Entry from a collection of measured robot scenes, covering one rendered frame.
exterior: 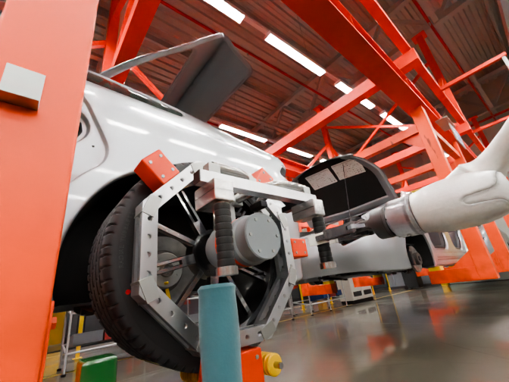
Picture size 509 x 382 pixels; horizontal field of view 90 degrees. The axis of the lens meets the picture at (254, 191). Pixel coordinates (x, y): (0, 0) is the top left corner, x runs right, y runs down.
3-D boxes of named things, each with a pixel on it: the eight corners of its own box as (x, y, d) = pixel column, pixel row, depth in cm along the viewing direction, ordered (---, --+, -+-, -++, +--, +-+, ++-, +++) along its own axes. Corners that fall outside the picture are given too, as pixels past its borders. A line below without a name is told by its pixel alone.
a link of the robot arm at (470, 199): (423, 241, 51) (437, 231, 60) (529, 220, 41) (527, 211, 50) (401, 191, 54) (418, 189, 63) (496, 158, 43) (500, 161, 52)
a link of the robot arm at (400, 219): (432, 234, 57) (405, 240, 61) (418, 196, 61) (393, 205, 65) (418, 232, 52) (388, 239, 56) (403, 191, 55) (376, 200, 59)
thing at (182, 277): (190, 308, 121) (192, 241, 134) (198, 307, 116) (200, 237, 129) (117, 312, 102) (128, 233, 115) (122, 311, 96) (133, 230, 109)
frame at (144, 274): (292, 328, 90) (270, 186, 109) (307, 328, 85) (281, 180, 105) (125, 376, 55) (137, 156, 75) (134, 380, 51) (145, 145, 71)
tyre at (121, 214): (261, 225, 133) (143, 155, 104) (295, 212, 117) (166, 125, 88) (232, 380, 95) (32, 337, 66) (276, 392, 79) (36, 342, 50)
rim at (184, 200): (248, 233, 125) (153, 180, 103) (281, 219, 109) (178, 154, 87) (221, 351, 96) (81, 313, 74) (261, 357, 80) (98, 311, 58)
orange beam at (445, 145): (454, 159, 496) (452, 154, 500) (460, 157, 489) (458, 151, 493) (423, 133, 384) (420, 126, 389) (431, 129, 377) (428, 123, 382)
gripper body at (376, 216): (389, 235, 56) (351, 244, 62) (404, 236, 61) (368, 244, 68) (379, 203, 59) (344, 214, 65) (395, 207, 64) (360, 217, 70)
